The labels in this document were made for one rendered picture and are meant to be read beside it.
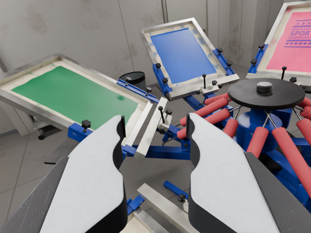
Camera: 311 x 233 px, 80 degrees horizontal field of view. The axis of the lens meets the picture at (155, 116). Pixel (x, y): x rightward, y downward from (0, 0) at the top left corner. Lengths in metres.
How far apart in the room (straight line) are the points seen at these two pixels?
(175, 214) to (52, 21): 3.76
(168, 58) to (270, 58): 0.83
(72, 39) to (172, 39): 2.53
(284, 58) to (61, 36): 3.51
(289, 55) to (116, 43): 3.21
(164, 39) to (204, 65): 0.47
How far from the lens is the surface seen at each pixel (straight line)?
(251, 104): 0.88
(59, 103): 1.17
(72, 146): 1.53
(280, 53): 1.86
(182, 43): 1.90
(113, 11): 4.20
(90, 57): 4.15
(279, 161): 1.08
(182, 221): 0.80
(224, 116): 0.96
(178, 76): 1.62
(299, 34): 1.98
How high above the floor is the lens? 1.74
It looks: 31 degrees down
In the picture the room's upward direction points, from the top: 11 degrees counter-clockwise
